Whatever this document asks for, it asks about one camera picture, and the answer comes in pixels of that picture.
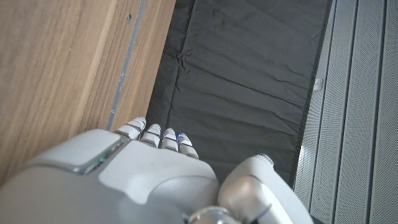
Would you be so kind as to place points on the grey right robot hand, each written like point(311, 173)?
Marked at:
point(149, 177)

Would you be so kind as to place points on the black backdrop curtain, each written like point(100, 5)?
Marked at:
point(242, 77)

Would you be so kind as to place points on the white perforated panel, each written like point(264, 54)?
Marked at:
point(351, 109)

